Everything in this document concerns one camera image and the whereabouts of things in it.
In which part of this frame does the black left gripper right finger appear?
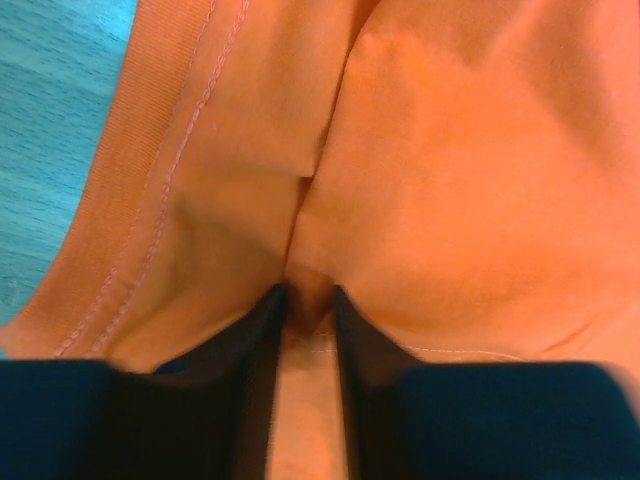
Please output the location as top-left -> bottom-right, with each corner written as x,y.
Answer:
333,288 -> 639,479

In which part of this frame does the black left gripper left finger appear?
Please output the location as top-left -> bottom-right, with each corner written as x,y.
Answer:
1,285 -> 287,479

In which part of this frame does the orange t shirt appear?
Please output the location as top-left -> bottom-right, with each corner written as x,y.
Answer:
1,1 -> 639,479

